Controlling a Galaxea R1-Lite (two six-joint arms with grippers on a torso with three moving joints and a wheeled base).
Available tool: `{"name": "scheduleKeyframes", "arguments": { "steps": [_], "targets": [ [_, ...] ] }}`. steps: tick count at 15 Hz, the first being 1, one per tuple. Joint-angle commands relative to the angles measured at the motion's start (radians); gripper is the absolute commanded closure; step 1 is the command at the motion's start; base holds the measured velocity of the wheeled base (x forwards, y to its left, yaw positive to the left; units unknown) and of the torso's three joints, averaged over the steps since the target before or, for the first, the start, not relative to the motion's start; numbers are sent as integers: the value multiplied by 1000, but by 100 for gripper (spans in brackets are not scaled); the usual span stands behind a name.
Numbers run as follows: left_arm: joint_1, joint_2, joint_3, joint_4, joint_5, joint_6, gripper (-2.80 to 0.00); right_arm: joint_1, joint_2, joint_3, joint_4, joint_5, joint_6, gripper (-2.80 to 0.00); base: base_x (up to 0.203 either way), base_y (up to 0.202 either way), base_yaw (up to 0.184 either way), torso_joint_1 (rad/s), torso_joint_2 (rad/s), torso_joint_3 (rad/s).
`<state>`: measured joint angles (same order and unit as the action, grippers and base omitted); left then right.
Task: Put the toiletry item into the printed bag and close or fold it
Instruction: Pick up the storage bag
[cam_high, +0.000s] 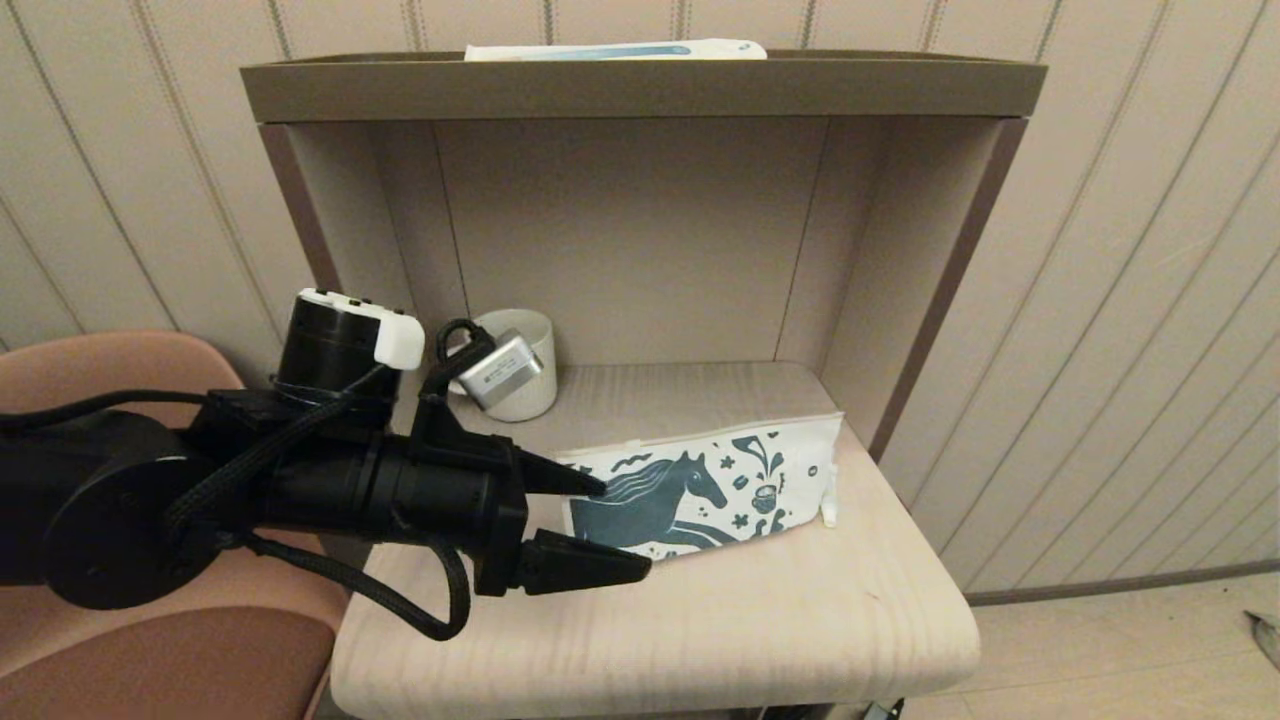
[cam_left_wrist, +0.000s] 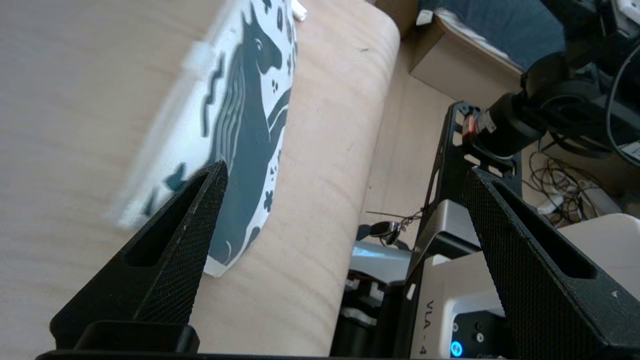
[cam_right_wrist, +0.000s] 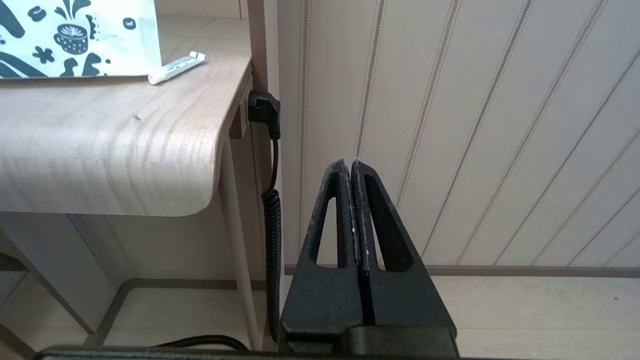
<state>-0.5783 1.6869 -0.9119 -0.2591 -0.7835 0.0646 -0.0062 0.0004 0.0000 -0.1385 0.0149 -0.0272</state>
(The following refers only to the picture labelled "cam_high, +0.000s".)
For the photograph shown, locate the black braided sleeve cable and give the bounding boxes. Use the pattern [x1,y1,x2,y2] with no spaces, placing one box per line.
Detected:
[165,365,391,541]

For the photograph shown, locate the black items under table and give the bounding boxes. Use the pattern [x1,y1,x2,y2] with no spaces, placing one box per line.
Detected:
[760,697,906,720]

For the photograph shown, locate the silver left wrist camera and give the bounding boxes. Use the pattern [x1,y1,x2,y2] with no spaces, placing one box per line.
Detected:
[458,329,546,412]

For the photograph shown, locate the white blue toothpaste box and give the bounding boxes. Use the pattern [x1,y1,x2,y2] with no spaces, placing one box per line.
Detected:
[465,38,769,63]

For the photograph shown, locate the brown beige shelf unit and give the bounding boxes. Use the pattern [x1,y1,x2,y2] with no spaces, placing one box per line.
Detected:
[240,52,1048,471]

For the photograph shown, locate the black braided cable loop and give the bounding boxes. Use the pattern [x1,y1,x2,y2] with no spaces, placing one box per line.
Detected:
[240,530,473,642]

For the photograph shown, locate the brown upholstered chair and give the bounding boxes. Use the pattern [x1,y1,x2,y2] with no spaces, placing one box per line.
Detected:
[0,331,351,720]

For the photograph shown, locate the white horse-print zipper pouch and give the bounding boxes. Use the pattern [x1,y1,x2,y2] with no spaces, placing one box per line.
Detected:
[555,412,844,561]

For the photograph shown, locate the black left camera bracket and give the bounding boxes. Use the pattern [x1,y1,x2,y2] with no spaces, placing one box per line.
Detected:
[412,340,499,463]

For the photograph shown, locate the black left camera cable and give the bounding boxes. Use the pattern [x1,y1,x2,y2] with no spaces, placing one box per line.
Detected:
[437,318,496,391]

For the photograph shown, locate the white ribbed ceramic mug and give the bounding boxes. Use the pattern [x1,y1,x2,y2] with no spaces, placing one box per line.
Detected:
[447,309,558,423]

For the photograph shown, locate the grey object on floor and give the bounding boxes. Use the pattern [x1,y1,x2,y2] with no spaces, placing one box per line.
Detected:
[1243,612,1280,673]

